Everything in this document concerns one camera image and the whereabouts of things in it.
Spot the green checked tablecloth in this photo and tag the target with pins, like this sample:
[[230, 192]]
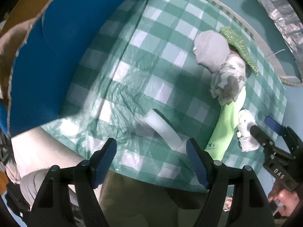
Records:
[[153, 63]]

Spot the person's olive trousers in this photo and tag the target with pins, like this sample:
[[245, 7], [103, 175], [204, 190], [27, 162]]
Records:
[[153, 205]]

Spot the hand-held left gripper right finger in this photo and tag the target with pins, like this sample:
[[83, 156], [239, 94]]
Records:
[[196, 164]]

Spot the blue cardboard box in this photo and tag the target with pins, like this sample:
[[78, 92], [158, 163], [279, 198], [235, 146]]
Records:
[[66, 52]]

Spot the silver foil sheet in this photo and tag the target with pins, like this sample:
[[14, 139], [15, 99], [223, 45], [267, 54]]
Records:
[[281, 16]]

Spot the camouflage patterned cloth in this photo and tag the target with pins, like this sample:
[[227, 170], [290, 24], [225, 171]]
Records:
[[228, 80]]

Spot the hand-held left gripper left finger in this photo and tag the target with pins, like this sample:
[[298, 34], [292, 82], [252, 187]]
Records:
[[106, 164]]

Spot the green glitter scouring sponge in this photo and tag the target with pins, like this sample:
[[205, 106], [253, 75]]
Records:
[[239, 42]]

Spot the light green cloth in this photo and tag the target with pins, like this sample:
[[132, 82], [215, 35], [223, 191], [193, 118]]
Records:
[[224, 132]]

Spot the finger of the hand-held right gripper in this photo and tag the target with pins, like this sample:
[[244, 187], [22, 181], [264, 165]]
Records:
[[261, 136], [274, 124]]

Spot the pale grey fabric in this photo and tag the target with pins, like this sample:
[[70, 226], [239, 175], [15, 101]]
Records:
[[47, 149]]

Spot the person's right hand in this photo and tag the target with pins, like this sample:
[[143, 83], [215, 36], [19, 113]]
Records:
[[283, 201]]

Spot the white grey cloth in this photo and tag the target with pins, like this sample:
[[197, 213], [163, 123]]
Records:
[[246, 137]]

